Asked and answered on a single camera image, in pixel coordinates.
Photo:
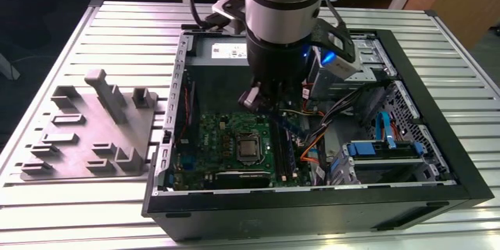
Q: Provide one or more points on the black camera bracket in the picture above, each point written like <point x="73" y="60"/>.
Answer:
<point x="325" y="29"/>

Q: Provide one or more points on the grey power supply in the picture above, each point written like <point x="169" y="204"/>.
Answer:
<point x="219" y="86"/>

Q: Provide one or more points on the CPU socket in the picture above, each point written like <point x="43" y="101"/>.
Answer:
<point x="249" y="135"/>

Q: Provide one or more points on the grey metal leg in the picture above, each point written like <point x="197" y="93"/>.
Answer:
<point x="9" y="68"/>

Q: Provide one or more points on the green motherboard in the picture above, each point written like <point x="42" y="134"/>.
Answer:
<point x="219" y="133"/>

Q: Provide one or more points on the black PC case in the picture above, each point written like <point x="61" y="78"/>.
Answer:
<point x="274" y="212"/>

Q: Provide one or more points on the grey parts rack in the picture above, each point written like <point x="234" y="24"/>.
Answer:
<point x="98" y="127"/>

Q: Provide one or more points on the silver CPU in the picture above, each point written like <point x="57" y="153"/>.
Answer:
<point x="250" y="148"/>

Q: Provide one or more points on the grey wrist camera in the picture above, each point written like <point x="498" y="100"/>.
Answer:
<point x="342" y="67"/>
<point x="229" y="7"/>

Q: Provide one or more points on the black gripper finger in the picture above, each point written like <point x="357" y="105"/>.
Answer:
<point x="253" y="99"/>
<point x="289" y="93"/>

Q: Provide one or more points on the black graphics card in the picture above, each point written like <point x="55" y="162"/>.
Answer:
<point x="242" y="178"/>

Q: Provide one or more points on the hard disk in blue carrier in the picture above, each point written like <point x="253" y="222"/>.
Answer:
<point x="362" y="149"/>

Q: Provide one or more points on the metal drive cage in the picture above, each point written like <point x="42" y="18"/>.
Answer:
<point x="363" y="74"/>

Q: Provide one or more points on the brown wooden cabinet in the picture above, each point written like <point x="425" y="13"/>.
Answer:
<point x="461" y="4"/>

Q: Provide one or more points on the metal disk bay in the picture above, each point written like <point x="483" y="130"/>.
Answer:
<point x="391" y="161"/>

